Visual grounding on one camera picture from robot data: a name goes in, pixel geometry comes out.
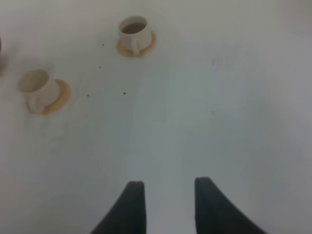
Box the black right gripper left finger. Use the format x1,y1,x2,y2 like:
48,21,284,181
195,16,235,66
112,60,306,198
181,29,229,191
92,181,147,234

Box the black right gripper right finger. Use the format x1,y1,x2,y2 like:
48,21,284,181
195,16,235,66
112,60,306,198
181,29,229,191
195,177,264,234

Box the orange near saucer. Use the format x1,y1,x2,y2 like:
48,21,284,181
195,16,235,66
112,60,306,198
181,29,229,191
40,79,71,115

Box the orange saucer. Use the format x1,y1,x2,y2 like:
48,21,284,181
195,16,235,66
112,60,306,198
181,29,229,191
40,79,71,115
117,31,156,58

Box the white near teacup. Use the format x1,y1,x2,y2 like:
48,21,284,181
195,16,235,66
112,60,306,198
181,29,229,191
18,69,60,114

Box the white teacup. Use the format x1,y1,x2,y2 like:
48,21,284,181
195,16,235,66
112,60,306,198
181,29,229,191
18,69,60,114
118,16,153,55

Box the orange far saucer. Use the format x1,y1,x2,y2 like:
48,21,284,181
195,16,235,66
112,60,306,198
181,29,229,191
117,31,156,58

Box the white far teacup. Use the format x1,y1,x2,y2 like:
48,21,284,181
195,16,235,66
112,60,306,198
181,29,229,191
118,16,153,55

